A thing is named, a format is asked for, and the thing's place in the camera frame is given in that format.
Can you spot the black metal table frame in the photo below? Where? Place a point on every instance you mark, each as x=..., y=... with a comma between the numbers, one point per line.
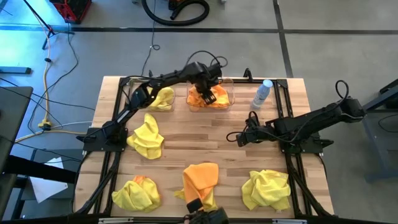
x=238, y=81

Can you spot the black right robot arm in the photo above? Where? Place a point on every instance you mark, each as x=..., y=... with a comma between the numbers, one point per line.
x=311, y=123

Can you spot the black metal beam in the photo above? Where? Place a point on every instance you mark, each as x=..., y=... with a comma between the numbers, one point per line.
x=37, y=169

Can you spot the black handheld device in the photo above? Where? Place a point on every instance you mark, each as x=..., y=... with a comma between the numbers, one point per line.
x=194, y=206

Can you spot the grey flat bar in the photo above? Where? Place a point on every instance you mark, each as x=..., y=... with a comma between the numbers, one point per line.
x=15, y=70

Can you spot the black table clamp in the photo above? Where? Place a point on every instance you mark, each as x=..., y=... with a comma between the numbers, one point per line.
x=150, y=73
x=248, y=74

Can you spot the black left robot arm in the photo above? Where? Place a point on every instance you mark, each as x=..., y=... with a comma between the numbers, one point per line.
x=130, y=105

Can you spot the black desk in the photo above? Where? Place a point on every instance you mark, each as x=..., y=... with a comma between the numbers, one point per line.
x=12, y=118

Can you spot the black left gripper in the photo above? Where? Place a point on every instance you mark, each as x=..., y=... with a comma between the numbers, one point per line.
x=207, y=81

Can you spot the red tool case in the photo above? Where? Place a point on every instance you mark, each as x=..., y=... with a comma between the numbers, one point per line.
x=73, y=9

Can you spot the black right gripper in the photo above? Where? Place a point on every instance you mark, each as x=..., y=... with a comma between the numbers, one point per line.
x=256, y=133

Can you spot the silver metal bracket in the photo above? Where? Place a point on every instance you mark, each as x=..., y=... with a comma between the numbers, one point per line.
x=115, y=220
x=289, y=221

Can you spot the white paper sheet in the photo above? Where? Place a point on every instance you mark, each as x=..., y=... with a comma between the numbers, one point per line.
x=46, y=189

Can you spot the clear plastic basket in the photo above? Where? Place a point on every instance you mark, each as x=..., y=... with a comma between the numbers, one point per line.
x=231, y=93
x=140, y=105

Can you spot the black tripod stand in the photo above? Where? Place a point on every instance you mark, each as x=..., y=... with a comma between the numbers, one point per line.
x=51, y=31

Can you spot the dark metal stand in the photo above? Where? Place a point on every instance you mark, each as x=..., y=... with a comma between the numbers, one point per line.
x=379, y=149

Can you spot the yellow microfiber towel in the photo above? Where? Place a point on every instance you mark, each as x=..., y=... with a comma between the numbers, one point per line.
x=160, y=107
x=178, y=194
x=165, y=95
x=264, y=189
x=136, y=196
x=146, y=137

